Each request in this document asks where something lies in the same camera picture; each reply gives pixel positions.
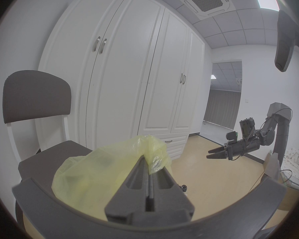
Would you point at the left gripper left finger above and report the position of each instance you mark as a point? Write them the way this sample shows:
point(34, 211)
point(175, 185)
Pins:
point(129, 198)

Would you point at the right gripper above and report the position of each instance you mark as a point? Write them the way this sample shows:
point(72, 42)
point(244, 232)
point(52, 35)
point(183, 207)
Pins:
point(244, 147)

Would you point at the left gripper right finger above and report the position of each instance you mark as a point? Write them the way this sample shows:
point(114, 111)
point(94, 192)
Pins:
point(172, 200)

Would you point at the yellow plastic bag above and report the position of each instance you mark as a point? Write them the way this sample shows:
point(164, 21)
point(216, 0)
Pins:
point(89, 173)

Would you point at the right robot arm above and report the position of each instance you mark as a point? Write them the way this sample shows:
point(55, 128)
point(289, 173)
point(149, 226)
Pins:
point(281, 123)

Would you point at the grey curtain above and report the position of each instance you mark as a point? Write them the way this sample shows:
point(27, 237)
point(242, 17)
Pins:
point(221, 108)

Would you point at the bed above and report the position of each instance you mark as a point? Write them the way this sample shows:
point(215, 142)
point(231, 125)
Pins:
point(295, 158)

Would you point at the white wardrobe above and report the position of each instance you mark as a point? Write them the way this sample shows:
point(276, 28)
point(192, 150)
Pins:
point(119, 71)

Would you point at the dark grey white-framed chair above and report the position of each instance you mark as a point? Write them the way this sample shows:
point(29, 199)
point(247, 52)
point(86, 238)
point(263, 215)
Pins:
point(34, 96)

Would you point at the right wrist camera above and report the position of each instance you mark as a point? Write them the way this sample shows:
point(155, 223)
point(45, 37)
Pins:
point(231, 136)

